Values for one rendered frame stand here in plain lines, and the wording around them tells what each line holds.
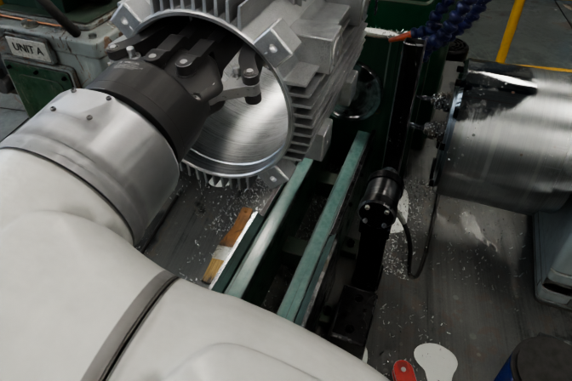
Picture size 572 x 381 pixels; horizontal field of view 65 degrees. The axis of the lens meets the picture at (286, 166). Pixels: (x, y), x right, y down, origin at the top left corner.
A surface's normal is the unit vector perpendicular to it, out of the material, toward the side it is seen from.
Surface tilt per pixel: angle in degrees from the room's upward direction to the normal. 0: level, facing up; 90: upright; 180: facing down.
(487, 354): 0
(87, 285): 24
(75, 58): 89
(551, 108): 32
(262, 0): 89
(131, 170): 59
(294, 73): 3
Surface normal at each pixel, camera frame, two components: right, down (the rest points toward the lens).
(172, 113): 0.77, -0.16
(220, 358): 0.22, -0.87
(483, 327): -0.01, -0.76
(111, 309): 0.34, -0.67
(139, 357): 0.18, -0.57
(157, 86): 0.50, -0.43
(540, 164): -0.34, 0.30
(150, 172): 0.89, 0.05
